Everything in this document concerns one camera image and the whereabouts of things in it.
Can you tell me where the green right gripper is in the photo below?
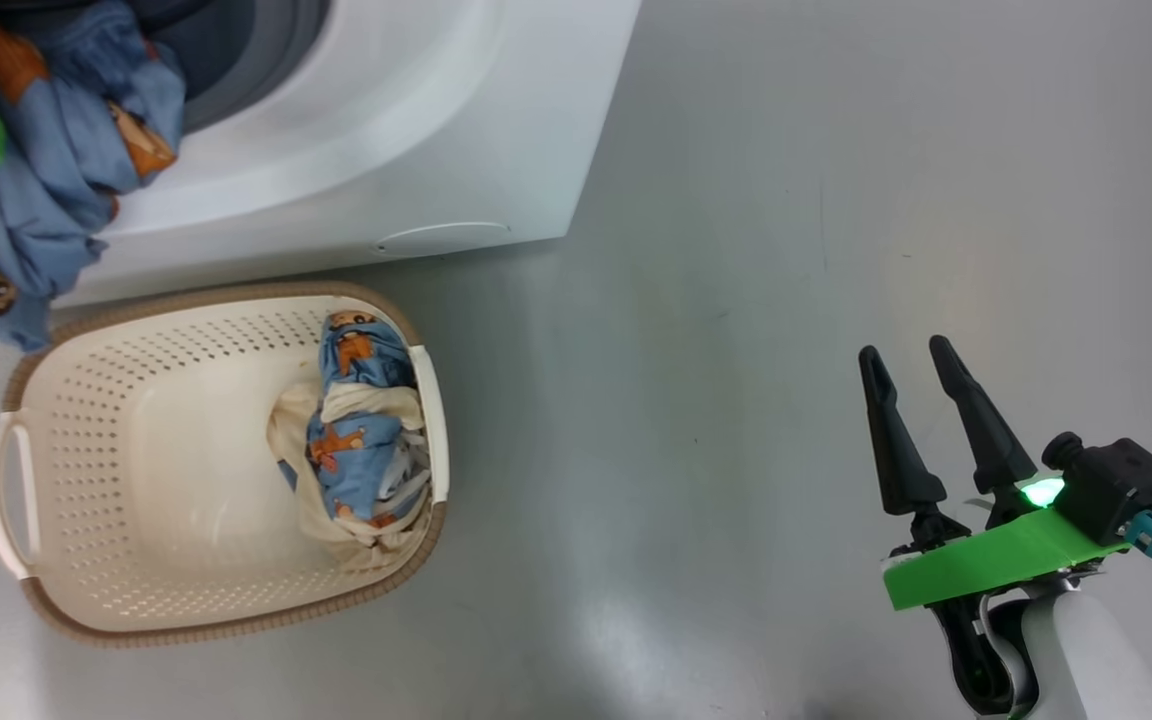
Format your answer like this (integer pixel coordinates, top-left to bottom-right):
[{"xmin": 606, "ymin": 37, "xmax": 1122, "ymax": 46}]
[{"xmin": 858, "ymin": 335, "xmax": 1132, "ymax": 611}]

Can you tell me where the blue bear print garment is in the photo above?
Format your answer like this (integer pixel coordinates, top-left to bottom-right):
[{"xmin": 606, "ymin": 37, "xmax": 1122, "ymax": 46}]
[
  {"xmin": 281, "ymin": 310, "xmax": 432, "ymax": 531},
  {"xmin": 0, "ymin": 0, "xmax": 187, "ymax": 351}
]

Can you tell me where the grey rubber door seal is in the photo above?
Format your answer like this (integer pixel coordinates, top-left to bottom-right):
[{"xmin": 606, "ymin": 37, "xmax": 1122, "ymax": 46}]
[{"xmin": 151, "ymin": 0, "xmax": 332, "ymax": 133}]

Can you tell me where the cream perforated laundry basket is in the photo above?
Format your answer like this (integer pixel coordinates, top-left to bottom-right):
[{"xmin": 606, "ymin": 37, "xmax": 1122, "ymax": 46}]
[{"xmin": 0, "ymin": 282, "xmax": 452, "ymax": 646}]

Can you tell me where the white washing machine body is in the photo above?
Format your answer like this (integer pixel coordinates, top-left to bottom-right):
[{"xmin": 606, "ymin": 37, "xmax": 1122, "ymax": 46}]
[{"xmin": 51, "ymin": 0, "xmax": 642, "ymax": 306}]

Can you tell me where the oval washer drain filter cover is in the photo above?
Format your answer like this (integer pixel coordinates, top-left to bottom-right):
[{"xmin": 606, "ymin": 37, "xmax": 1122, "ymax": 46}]
[{"xmin": 376, "ymin": 222, "xmax": 514, "ymax": 256}]

